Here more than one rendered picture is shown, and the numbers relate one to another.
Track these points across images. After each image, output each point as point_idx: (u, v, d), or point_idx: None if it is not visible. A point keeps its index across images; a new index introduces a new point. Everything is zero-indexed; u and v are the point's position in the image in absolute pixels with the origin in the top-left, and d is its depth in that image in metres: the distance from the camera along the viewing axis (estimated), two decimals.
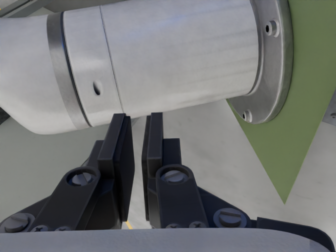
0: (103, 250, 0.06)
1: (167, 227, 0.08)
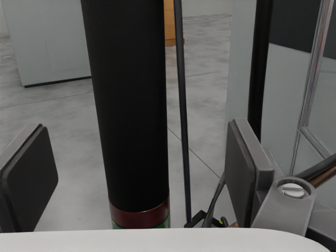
0: (103, 250, 0.06)
1: (255, 231, 0.07)
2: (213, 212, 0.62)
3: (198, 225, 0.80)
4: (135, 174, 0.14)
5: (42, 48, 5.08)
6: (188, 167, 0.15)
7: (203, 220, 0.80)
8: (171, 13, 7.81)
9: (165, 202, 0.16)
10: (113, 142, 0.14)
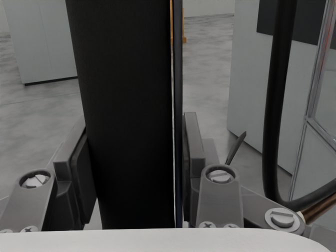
0: (103, 250, 0.06)
1: (201, 223, 0.08)
2: None
3: None
4: (134, 209, 0.12)
5: (42, 46, 5.04)
6: (181, 199, 0.13)
7: None
8: (172, 12, 7.77)
9: None
10: (106, 172, 0.11)
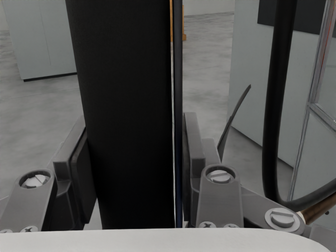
0: (103, 250, 0.06)
1: (201, 223, 0.08)
2: (221, 159, 0.53)
3: None
4: (134, 209, 0.12)
5: (41, 41, 5.01)
6: (181, 199, 0.13)
7: None
8: (172, 9, 7.74)
9: None
10: (106, 172, 0.11)
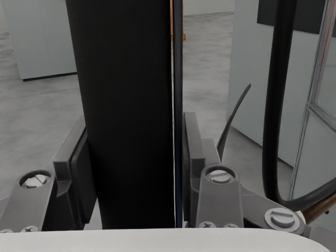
0: (103, 250, 0.06)
1: (201, 223, 0.08)
2: (221, 158, 0.53)
3: None
4: (134, 208, 0.12)
5: (41, 41, 5.00)
6: (181, 197, 0.13)
7: None
8: (172, 9, 7.74)
9: None
10: (106, 170, 0.11)
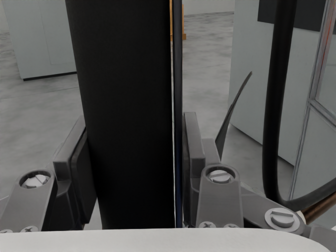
0: (103, 250, 0.06)
1: (201, 223, 0.08)
2: (222, 150, 0.52)
3: None
4: (134, 208, 0.12)
5: (41, 40, 5.00)
6: (181, 197, 0.13)
7: None
8: None
9: None
10: (106, 170, 0.11)
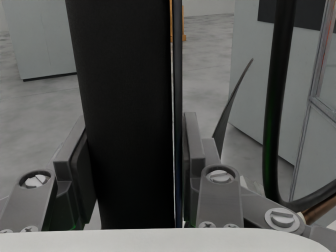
0: (103, 250, 0.06)
1: (201, 223, 0.08)
2: (222, 141, 0.51)
3: None
4: (134, 209, 0.11)
5: (41, 41, 5.00)
6: (181, 198, 0.13)
7: None
8: None
9: None
10: (106, 170, 0.11)
